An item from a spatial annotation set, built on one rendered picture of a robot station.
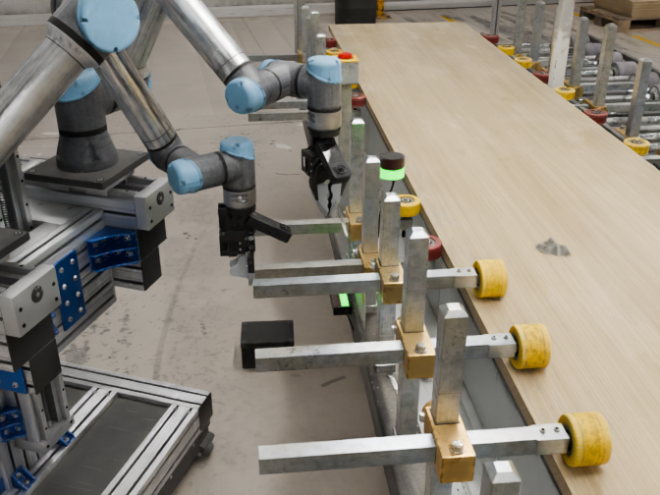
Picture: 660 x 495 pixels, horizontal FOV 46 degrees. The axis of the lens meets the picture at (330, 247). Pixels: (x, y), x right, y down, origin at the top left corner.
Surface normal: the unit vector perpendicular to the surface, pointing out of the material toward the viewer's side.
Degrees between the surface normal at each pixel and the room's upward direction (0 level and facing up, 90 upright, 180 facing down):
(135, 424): 0
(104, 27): 85
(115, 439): 0
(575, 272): 0
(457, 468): 90
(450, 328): 90
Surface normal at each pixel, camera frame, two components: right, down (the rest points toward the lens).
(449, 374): 0.11, 0.46
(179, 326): 0.00, -0.89
